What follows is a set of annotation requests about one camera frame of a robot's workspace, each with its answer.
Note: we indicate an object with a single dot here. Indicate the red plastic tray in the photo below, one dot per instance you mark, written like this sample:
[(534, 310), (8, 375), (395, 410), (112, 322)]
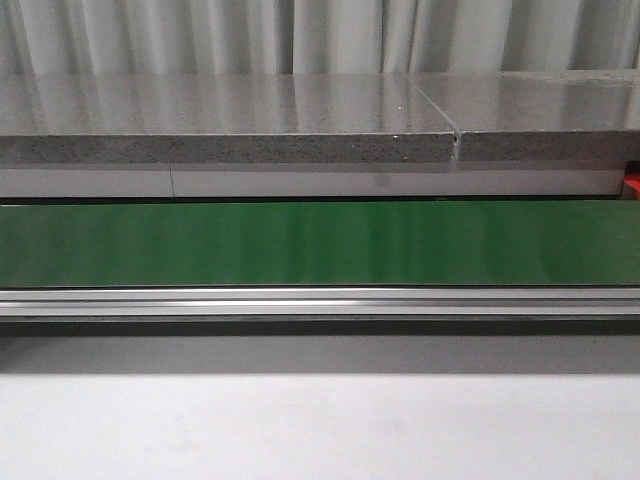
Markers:
[(632, 185)]

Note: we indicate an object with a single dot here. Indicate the grey curtain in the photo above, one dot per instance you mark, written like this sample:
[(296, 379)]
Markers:
[(303, 37)]

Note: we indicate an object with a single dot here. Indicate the green conveyor belt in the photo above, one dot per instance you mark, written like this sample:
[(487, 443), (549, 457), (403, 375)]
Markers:
[(353, 243)]

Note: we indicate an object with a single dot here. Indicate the grey stone counter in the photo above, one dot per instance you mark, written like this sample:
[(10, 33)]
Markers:
[(177, 136)]

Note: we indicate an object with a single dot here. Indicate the aluminium conveyor frame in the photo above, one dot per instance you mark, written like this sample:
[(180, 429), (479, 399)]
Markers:
[(319, 310)]

